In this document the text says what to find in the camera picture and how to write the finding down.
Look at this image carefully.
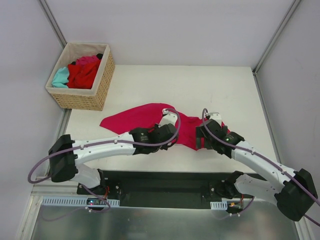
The magenta t shirt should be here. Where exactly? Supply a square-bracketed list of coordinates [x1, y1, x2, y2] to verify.
[100, 103, 202, 151]
[75, 55, 101, 66]

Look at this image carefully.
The wicker basket with cloth liner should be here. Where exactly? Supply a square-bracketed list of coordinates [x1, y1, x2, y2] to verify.
[45, 42, 115, 111]

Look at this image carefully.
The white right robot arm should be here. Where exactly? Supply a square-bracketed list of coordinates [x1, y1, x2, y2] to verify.
[195, 119, 320, 222]

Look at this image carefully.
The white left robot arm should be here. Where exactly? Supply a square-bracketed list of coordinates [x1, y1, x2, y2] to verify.
[49, 123, 178, 195]

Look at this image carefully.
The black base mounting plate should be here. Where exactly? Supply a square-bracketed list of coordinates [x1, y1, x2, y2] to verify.
[92, 170, 276, 209]

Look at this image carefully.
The red t shirt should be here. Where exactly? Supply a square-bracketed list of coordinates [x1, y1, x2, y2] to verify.
[66, 60, 101, 89]

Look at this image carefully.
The magenta t shirt in basket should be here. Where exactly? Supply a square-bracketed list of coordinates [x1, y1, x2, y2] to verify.
[75, 55, 101, 66]

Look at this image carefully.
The turquoise t shirt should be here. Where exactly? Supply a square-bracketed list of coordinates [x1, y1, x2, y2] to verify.
[51, 67, 70, 89]

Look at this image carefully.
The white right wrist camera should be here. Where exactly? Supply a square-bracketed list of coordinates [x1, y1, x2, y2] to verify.
[206, 112, 222, 126]

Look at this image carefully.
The right slotted cable duct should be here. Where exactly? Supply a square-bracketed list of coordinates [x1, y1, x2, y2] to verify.
[210, 201, 228, 211]

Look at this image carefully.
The slotted cable duct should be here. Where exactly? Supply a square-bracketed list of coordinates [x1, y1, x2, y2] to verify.
[210, 201, 228, 211]
[42, 196, 108, 208]

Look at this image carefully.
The left slotted cable duct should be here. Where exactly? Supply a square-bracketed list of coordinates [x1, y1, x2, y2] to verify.
[42, 196, 108, 208]

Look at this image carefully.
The aluminium frame rail left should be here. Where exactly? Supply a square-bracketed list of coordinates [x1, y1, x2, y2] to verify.
[37, 0, 68, 48]

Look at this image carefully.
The aluminium frame rail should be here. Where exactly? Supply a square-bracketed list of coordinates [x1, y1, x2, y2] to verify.
[252, 0, 303, 76]
[37, 0, 68, 48]

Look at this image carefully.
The aluminium frame rail right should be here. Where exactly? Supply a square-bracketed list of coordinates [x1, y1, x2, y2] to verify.
[252, 0, 303, 76]

